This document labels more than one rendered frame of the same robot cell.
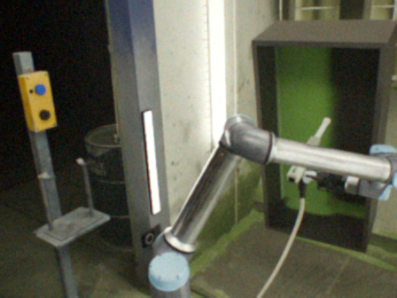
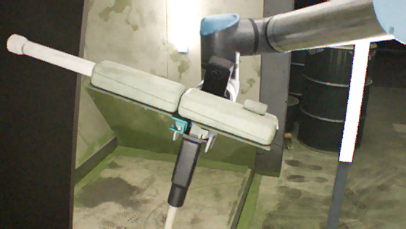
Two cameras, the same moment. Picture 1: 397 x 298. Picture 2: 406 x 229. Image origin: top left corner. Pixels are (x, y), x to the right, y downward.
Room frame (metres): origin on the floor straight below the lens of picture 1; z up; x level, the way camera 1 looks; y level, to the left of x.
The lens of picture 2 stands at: (1.77, 0.07, 1.35)
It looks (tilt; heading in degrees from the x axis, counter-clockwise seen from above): 21 degrees down; 250
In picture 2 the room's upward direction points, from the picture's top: straight up
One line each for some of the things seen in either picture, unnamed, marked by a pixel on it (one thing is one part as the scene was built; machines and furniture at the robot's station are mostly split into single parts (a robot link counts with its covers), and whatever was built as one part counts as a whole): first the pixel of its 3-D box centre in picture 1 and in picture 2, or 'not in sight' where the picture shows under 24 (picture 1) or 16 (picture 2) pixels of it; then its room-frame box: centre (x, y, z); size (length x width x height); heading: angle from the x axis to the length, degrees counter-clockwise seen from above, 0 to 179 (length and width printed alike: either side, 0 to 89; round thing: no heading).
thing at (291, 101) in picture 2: not in sight; (281, 114); (-0.04, -2.63, 0.14); 0.31 x 0.29 x 0.28; 53
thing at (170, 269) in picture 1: (169, 281); not in sight; (1.25, 0.13, 0.83); 0.17 x 0.15 x 0.18; 1
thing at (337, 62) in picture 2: not in sight; (335, 93); (-0.29, -2.22, 0.44); 0.59 x 0.58 x 0.89; 68
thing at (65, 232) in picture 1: (68, 196); not in sight; (1.76, 0.65, 0.95); 0.26 x 0.15 x 0.32; 143
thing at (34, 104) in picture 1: (38, 101); not in sight; (1.81, 0.73, 1.42); 0.12 x 0.06 x 0.26; 143
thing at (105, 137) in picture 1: (121, 135); not in sight; (2.96, 0.59, 0.86); 0.54 x 0.54 x 0.01
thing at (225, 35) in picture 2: (382, 161); (223, 40); (1.42, -0.71, 1.21); 0.12 x 0.09 x 0.12; 1
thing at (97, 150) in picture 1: (128, 184); not in sight; (2.96, 0.59, 0.44); 0.59 x 0.58 x 0.89; 34
